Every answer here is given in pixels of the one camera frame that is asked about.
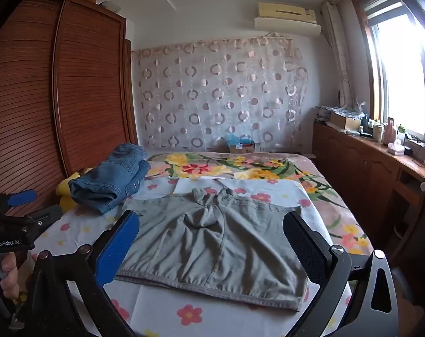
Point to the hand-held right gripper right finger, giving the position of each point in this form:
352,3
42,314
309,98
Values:
303,247

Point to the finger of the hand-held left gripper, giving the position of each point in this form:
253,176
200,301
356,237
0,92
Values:
47,215
22,198

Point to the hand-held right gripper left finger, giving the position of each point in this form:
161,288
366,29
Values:
117,249

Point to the olive green pants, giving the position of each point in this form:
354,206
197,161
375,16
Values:
205,245

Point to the person's left hand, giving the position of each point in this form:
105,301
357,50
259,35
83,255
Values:
9,277

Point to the yellow plush toy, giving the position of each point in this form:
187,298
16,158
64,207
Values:
66,196

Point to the folded blue jeans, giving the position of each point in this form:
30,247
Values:
107,179

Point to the long wooden cabinet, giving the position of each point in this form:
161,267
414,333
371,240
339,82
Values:
356,168

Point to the white floral bed sheet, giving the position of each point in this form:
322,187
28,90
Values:
198,323

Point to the cardboard box with blue bag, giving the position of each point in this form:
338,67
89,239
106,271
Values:
240,147

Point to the colourful floral blanket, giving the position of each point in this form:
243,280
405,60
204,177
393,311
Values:
205,168

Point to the brown slatted wooden wardrobe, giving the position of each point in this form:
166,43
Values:
86,94

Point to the open cardboard box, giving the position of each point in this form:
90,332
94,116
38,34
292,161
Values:
345,122

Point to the pink tissue pack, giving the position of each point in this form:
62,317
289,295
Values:
395,148

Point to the white jar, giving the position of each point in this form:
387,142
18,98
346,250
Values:
377,133

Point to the pink bottle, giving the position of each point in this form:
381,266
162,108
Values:
389,133

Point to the pale patterned window curtain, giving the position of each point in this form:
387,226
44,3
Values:
338,59

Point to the wooden framed window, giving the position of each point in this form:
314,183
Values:
398,70

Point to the white air deflector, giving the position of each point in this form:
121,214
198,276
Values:
286,28

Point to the beige air conditioner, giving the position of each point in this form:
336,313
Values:
286,9

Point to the circle patterned wall curtain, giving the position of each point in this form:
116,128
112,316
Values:
216,94

